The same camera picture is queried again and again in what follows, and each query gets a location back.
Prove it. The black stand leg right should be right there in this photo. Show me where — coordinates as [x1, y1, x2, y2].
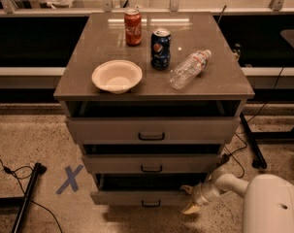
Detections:
[240, 114, 294, 169]

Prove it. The clear plastic water bottle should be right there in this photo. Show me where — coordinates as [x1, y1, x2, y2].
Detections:
[169, 50, 212, 89]

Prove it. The grey top drawer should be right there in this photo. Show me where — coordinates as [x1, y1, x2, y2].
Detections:
[66, 116, 240, 145]

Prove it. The blue tape cross mark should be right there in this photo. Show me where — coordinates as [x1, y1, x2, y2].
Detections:
[56, 165, 83, 195]

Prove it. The grey drawer cabinet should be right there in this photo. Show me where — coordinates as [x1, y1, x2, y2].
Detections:
[53, 12, 255, 192]

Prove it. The black stand leg left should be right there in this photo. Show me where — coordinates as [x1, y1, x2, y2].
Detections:
[0, 162, 47, 233]

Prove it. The black floor cable right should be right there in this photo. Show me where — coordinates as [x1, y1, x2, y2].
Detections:
[217, 114, 258, 180]

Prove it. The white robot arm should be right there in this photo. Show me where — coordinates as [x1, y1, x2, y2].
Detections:
[180, 168, 294, 233]

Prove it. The white paper bowl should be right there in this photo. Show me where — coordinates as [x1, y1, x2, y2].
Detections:
[91, 60, 143, 94]

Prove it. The black floor cable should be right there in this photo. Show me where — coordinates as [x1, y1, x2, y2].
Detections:
[0, 149, 64, 233]
[217, 114, 258, 180]

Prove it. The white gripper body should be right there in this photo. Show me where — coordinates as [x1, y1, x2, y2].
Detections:
[192, 181, 221, 206]

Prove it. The grey bottom drawer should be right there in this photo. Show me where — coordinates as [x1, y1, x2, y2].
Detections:
[90, 173, 207, 207]

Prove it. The black floor cable left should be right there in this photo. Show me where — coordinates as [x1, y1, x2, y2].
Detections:
[0, 149, 64, 233]

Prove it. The blue pepsi can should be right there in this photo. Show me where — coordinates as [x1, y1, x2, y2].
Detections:
[150, 28, 172, 71]

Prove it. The grey middle drawer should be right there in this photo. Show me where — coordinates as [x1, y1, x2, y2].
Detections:
[82, 154, 221, 174]

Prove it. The black stand leg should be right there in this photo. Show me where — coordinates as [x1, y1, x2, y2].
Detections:
[240, 114, 294, 169]
[0, 162, 47, 233]

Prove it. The red cola can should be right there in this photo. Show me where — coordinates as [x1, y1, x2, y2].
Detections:
[124, 9, 142, 46]

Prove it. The grey drawer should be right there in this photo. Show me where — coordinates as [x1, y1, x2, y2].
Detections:
[82, 154, 221, 174]
[66, 116, 240, 145]
[90, 173, 207, 207]

